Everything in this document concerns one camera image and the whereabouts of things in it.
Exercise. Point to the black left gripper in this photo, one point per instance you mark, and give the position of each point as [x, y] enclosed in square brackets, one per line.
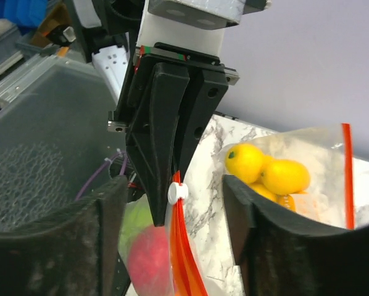
[162, 84]

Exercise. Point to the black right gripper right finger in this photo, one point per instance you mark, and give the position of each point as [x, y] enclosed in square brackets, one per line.
[282, 253]

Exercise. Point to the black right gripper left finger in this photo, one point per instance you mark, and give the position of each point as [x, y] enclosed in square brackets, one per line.
[72, 251]

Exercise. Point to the green lime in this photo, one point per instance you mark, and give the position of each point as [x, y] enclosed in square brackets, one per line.
[137, 216]

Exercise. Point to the red apple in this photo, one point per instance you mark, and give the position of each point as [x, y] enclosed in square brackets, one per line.
[148, 263]

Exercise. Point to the yellow lemon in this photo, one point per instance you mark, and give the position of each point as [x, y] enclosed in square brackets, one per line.
[284, 177]

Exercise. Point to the clear zip top bag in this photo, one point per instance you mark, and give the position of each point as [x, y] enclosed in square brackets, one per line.
[185, 273]
[327, 154]

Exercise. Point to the small yellow bell pepper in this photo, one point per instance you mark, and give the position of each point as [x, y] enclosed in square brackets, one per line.
[298, 202]

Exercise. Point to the yellow apple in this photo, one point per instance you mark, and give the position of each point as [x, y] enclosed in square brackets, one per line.
[245, 161]

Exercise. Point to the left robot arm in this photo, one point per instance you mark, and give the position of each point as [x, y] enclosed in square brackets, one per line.
[107, 32]

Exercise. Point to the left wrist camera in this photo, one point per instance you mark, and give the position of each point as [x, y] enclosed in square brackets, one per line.
[193, 25]

